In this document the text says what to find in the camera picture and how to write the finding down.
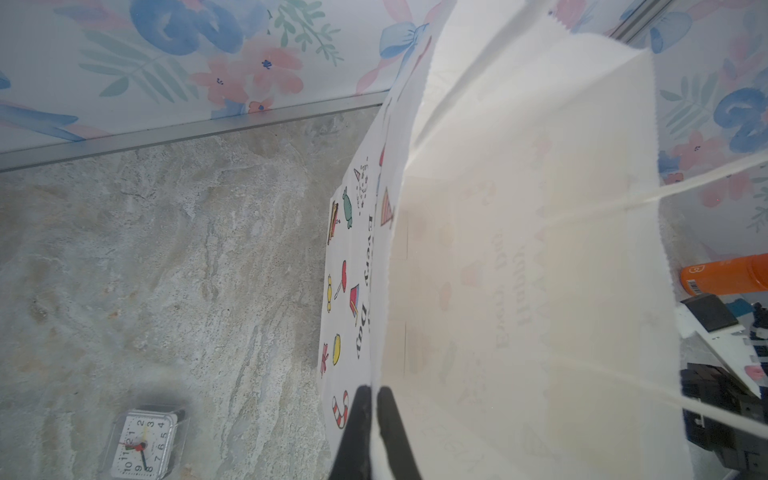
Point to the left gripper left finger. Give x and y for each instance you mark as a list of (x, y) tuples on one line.
[(352, 461)]

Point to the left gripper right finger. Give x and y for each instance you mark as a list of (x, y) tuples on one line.
[(399, 460)]

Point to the small white alarm clock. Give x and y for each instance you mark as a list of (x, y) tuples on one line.
[(144, 442)]

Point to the white paper gift bag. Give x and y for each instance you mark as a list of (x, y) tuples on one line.
[(495, 258)]

